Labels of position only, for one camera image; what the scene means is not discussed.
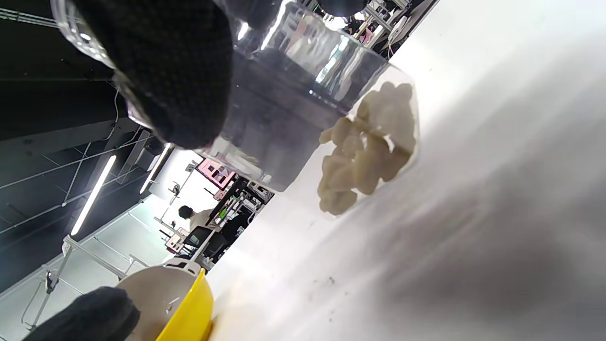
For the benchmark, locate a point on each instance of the long ceiling light strip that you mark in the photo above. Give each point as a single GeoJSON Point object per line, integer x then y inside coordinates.
{"type": "Point", "coordinates": [155, 168]}
{"type": "Point", "coordinates": [93, 194]}

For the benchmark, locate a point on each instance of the yellow plastic bowl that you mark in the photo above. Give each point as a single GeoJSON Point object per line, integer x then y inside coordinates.
{"type": "Point", "coordinates": [191, 312]}

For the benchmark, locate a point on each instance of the pink screen monitor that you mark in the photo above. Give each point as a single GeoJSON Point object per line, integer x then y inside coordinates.
{"type": "Point", "coordinates": [215, 173]}

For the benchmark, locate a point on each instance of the clear square coffee jar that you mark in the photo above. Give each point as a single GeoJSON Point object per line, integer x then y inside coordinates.
{"type": "Point", "coordinates": [293, 94]}

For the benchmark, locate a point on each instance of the white power bank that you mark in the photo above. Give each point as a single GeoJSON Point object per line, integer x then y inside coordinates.
{"type": "Point", "coordinates": [400, 27]}

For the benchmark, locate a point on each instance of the grey plastic funnel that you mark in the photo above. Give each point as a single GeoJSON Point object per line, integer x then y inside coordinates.
{"type": "Point", "coordinates": [151, 293]}

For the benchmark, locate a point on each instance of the computer monitor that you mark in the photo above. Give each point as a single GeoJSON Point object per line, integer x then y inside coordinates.
{"type": "Point", "coordinates": [196, 237]}

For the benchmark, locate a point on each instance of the person's left hand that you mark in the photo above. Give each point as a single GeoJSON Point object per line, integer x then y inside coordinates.
{"type": "Point", "coordinates": [85, 317]}

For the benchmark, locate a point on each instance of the person's right hand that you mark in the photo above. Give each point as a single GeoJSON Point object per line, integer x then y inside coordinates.
{"type": "Point", "coordinates": [165, 71]}

